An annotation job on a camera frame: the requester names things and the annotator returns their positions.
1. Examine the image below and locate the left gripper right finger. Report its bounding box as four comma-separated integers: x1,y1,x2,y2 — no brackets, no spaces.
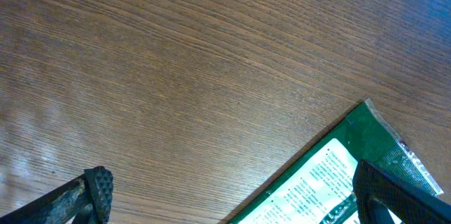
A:
352,159,450,224

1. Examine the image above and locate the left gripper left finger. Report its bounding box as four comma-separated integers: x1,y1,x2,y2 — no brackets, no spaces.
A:
1,166,113,224

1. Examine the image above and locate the green white wipes package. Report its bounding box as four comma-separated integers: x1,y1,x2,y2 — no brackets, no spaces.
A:
231,99,443,224

